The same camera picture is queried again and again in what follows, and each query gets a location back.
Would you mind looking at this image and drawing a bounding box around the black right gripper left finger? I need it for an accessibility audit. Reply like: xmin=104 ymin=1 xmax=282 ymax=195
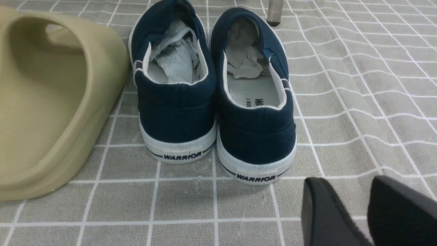
xmin=301 ymin=177 xmax=373 ymax=246

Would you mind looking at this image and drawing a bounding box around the steel shoe rack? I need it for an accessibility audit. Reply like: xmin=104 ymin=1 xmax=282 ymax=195
xmin=267 ymin=0 xmax=284 ymax=27

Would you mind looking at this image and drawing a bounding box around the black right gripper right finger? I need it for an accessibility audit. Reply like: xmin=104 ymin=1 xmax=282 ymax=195
xmin=367 ymin=175 xmax=437 ymax=246

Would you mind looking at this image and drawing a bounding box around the olive green right slipper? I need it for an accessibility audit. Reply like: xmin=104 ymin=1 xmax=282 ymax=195
xmin=0 ymin=6 xmax=129 ymax=201

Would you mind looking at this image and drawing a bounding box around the navy slip-on shoe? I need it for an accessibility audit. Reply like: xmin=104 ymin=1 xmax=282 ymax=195
xmin=209 ymin=7 xmax=297 ymax=185
xmin=128 ymin=0 xmax=217 ymax=164

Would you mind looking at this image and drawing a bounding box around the navy left slip-on shoe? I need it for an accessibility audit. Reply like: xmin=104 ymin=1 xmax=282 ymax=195
xmin=128 ymin=0 xmax=217 ymax=164

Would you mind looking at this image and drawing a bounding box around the grey checked floor mat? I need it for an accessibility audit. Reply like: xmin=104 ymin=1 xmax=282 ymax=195
xmin=1 ymin=0 xmax=437 ymax=246

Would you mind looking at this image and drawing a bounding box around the navy right slip-on shoe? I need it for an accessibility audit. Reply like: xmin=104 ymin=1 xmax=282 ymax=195
xmin=209 ymin=7 xmax=297 ymax=185

